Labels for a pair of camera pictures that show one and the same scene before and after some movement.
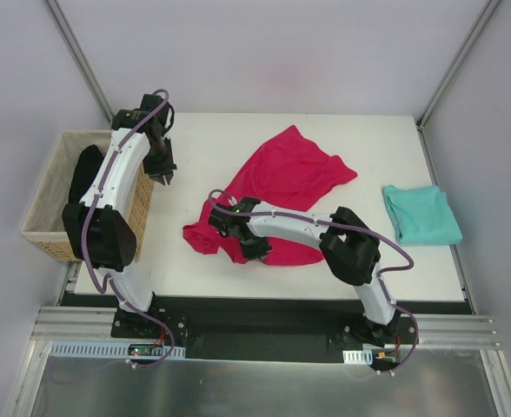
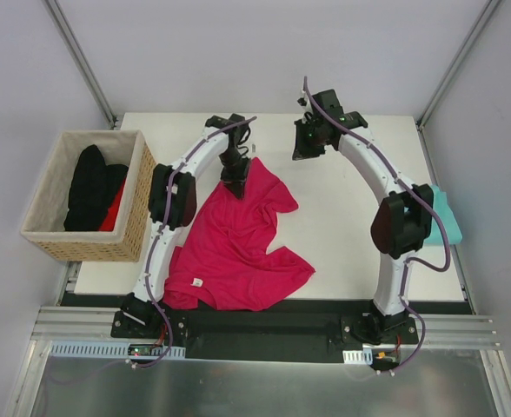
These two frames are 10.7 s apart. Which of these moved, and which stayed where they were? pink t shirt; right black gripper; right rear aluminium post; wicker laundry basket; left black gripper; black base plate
Moved: right black gripper; left black gripper; pink t shirt
Stayed: wicker laundry basket; right rear aluminium post; black base plate
